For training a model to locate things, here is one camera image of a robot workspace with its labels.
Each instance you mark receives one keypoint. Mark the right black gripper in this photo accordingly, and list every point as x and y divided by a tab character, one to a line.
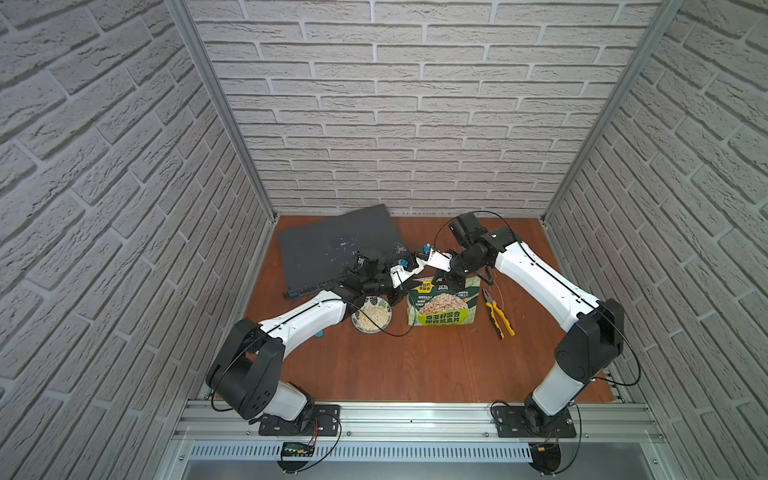
450	276

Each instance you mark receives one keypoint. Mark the green oats bag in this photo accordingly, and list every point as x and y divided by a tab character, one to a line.
435	304

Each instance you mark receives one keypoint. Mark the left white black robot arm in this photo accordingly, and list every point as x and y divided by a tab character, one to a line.
246	371

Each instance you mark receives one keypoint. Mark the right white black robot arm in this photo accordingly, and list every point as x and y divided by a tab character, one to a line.
594	328

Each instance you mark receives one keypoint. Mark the green leaf pattern bowl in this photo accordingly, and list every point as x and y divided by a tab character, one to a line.
374	316

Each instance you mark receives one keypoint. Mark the yellow black pliers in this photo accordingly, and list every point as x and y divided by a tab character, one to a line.
498	318

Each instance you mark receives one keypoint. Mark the left green controller board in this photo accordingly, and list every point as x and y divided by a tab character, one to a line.
297	450

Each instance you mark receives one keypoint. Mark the right round black controller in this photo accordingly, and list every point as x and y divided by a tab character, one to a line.
545	458

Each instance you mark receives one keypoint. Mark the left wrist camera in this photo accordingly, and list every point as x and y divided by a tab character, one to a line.
403	270

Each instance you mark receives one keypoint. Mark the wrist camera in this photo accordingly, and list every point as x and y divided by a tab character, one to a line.
431	257
403	270

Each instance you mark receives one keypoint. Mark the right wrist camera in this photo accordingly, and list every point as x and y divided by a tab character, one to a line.
431	257

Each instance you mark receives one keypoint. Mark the dark grey network switch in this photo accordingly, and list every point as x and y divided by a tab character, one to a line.
315	254

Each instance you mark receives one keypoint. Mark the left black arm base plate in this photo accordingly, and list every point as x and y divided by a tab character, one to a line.
316	420

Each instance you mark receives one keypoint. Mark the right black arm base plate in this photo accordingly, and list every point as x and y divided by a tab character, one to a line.
524	421

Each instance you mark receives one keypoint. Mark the aluminium front rail frame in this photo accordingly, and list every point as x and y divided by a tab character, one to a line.
390	431

